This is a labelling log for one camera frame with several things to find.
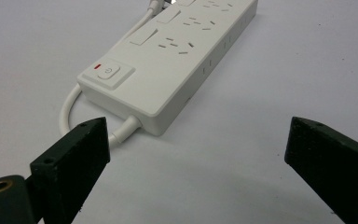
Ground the white power strip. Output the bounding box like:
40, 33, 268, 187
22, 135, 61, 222
76, 0, 259, 137

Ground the white plug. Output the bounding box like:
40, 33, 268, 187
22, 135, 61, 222
147, 0, 169, 15

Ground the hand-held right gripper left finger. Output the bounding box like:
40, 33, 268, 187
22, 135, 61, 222
24, 116, 112, 224

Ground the white power strip cable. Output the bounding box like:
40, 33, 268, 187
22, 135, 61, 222
59, 8, 143, 148

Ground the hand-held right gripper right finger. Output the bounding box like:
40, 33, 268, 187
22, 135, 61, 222
283, 116, 358, 224

